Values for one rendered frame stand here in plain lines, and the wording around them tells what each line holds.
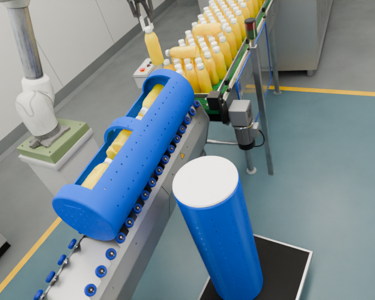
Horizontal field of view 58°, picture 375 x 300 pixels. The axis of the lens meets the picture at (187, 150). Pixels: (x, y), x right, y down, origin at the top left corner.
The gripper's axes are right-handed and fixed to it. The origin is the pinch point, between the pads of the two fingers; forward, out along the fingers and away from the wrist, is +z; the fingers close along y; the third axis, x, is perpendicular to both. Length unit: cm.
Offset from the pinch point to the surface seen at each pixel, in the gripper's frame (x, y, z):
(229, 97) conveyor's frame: 8, 35, 54
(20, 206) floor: -27, -170, 151
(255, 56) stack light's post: 24, 50, 36
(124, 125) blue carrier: -59, 6, 19
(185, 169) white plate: -67, 33, 37
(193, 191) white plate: -79, 39, 36
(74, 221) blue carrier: -100, -5, 35
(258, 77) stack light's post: 24, 51, 51
